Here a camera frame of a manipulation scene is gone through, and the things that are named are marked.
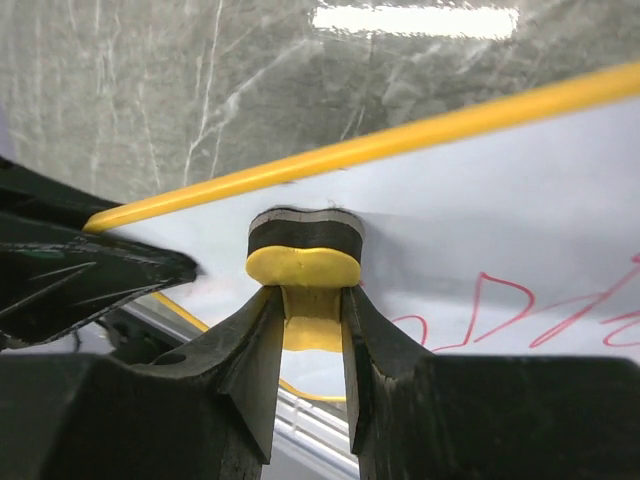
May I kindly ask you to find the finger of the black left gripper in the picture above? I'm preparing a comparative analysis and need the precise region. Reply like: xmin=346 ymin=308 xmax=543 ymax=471
xmin=1 ymin=159 xmax=197 ymax=345

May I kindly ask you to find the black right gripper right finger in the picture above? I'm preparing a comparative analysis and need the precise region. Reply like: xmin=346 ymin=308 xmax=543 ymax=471
xmin=341 ymin=287 xmax=639 ymax=479

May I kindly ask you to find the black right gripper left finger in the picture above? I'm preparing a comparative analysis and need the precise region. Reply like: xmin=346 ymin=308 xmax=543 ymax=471
xmin=1 ymin=287 xmax=284 ymax=479

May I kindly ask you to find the yellow handled eraser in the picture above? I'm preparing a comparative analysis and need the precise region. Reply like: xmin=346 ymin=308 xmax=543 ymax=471
xmin=245 ymin=207 xmax=364 ymax=353

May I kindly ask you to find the yellow framed whiteboard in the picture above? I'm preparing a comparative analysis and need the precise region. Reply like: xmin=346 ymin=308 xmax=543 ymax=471
xmin=82 ymin=60 xmax=640 ymax=404

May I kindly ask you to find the aluminium mounting rail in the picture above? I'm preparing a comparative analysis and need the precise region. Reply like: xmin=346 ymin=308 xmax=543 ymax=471
xmin=117 ymin=302 xmax=359 ymax=479

